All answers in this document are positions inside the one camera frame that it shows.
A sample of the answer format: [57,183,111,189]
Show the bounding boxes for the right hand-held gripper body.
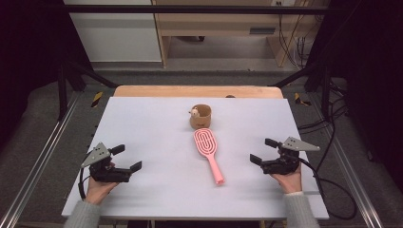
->
[261,136,321,176]

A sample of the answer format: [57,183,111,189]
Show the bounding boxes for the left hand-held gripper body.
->
[80,142,133,183]

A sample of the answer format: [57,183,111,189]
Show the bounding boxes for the pink hairbrush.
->
[193,127,226,186]

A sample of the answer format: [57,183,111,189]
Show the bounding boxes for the brown cup with animal figure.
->
[188,104,212,130]

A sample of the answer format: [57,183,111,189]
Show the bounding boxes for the person's right hand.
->
[270,164,304,195]

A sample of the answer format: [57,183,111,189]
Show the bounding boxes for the person's left hand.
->
[85,176,120,205]

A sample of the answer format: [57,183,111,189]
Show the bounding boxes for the white board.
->
[61,96,330,221]

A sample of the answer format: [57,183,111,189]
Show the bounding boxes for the yellow black striped tape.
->
[294,92,312,107]
[90,91,104,108]

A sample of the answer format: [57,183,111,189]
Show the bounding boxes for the black metal stand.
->
[57,61,120,122]
[269,61,332,120]

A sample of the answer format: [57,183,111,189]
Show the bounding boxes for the wooden table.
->
[113,85,284,99]

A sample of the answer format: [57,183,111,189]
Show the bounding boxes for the white cabinet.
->
[63,0,163,64]

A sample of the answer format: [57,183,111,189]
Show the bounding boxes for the black curtain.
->
[0,0,93,150]
[305,0,403,184]

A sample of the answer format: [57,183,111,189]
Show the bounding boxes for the light wooden desk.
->
[151,0,331,68]

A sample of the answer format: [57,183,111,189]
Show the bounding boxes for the left hand-held gripper black cable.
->
[78,167,88,201]

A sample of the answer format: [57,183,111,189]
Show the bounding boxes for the hand-held gripper black cable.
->
[78,167,88,201]
[298,156,358,221]

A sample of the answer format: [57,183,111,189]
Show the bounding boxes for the right hand-held gripper black cable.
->
[298,156,358,221]

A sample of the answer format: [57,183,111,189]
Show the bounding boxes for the black floor cables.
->
[297,79,350,172]

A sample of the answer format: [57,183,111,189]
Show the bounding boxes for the aluminium rail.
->
[329,136,384,228]
[0,91,80,228]

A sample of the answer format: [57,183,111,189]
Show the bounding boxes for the hanging cables under desk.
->
[277,13,310,69]

